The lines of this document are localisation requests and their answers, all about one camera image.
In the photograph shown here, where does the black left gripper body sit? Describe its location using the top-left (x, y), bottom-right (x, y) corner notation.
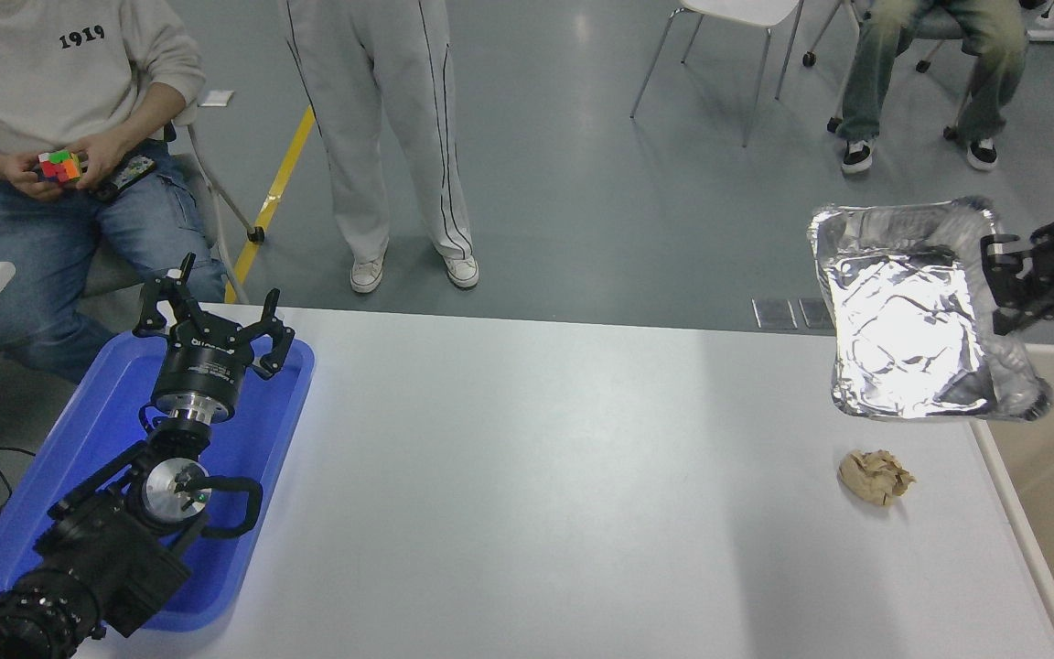
top-left (153, 328), bottom-right (255, 413)

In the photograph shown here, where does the silver foil tray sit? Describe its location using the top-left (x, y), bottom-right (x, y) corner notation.
top-left (806, 195), bottom-right (1054, 424)

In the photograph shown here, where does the colourful puzzle cube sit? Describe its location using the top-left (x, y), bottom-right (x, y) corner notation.
top-left (38, 149), bottom-right (82, 184)

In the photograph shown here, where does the person's left hand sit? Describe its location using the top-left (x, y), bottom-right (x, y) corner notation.
top-left (68, 135), bottom-right (140, 189)

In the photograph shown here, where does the person's right hand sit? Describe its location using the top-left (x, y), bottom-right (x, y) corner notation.
top-left (0, 149), bottom-right (67, 206)

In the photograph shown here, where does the grey chair with caster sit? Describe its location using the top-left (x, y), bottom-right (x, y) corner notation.
top-left (70, 119), bottom-right (267, 308)

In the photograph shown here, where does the blue plastic tray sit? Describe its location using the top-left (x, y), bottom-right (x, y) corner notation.
top-left (0, 331), bottom-right (316, 632)

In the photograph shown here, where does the phone with patterned case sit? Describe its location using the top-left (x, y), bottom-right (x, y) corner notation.
top-left (88, 156), bottom-right (159, 202)

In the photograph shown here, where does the crumpled tan paper ball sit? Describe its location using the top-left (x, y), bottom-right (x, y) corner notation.
top-left (836, 448), bottom-right (916, 507)

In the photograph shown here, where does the standing person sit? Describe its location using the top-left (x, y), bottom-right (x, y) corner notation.
top-left (282, 0), bottom-right (480, 294)

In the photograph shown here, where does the seated person with cube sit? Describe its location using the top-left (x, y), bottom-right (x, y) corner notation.
top-left (0, 0), bottom-right (226, 385)

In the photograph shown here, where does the wheeled chair with casters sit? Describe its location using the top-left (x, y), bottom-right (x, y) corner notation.
top-left (801, 0), bottom-right (976, 143)

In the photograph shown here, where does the white chair with metal legs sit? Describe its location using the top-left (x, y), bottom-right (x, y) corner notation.
top-left (629, 0), bottom-right (804, 147)

